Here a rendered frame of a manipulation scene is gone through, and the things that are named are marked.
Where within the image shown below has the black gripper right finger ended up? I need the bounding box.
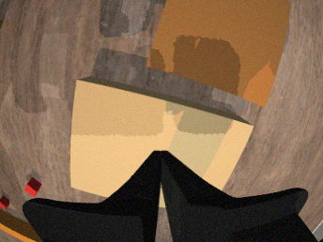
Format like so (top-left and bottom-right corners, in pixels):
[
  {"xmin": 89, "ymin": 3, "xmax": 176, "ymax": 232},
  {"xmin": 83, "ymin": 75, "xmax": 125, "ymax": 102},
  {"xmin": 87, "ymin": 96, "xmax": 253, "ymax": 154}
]
[{"xmin": 161, "ymin": 151, "xmax": 309, "ymax": 242}]

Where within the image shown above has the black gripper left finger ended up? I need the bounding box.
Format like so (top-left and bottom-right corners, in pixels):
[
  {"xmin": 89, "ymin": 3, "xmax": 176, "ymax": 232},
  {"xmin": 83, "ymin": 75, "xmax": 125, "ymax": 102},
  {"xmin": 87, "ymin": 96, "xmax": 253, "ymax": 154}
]
[{"xmin": 23, "ymin": 151, "xmax": 162, "ymax": 242}]

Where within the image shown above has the red cube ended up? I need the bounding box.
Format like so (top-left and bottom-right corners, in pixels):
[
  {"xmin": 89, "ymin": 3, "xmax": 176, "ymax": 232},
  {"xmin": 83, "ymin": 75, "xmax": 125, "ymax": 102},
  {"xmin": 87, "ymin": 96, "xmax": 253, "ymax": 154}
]
[
  {"xmin": 25, "ymin": 177, "xmax": 42, "ymax": 197},
  {"xmin": 0, "ymin": 195, "xmax": 10, "ymax": 210}
]

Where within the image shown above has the orange square block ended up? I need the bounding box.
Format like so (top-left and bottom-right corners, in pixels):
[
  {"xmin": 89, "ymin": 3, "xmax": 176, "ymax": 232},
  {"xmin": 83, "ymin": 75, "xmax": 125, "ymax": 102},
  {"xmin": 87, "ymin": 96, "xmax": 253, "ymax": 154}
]
[{"xmin": 146, "ymin": 0, "xmax": 290, "ymax": 107}]

